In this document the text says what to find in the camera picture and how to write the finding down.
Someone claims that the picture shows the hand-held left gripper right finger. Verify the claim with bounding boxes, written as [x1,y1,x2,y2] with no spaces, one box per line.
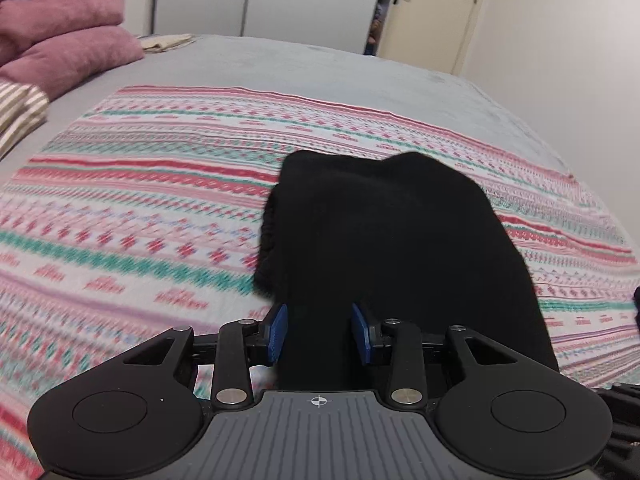
[350,302,521,411]

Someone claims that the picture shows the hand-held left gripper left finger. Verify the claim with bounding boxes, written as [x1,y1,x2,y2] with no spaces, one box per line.
[122,304,290,411]

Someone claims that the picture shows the black pants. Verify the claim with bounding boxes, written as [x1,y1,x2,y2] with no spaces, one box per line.
[252,151,560,392]

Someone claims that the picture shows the patterned knit blanket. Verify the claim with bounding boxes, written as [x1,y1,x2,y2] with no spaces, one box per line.
[0,85,640,480]

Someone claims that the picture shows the grey bed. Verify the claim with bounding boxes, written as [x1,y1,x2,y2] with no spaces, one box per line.
[0,34,583,186]

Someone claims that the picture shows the beige cloth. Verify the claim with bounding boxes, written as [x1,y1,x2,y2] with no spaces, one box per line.
[139,34,196,54]

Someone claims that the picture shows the cream door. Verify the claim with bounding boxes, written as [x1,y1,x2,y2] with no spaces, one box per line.
[375,0,495,76]

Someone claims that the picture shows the striped duvet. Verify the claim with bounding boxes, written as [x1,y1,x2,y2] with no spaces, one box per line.
[0,80,50,158]

